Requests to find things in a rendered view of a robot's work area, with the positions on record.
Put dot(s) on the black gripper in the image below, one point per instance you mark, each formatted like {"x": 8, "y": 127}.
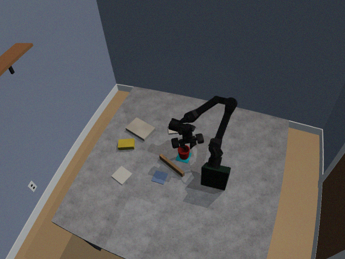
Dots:
{"x": 186, "y": 140}

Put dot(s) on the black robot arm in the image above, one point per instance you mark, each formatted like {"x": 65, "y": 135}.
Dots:
{"x": 215, "y": 143}

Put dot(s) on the dark red cup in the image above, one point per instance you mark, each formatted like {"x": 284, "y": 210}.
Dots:
{"x": 184, "y": 154}

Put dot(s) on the olive yellow block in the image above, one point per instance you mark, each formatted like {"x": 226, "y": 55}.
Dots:
{"x": 125, "y": 144}

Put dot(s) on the beige flat block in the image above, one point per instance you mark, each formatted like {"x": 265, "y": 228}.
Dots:
{"x": 140, "y": 129}

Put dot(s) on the white flat square slab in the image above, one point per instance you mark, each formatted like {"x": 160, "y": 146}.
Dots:
{"x": 122, "y": 175}

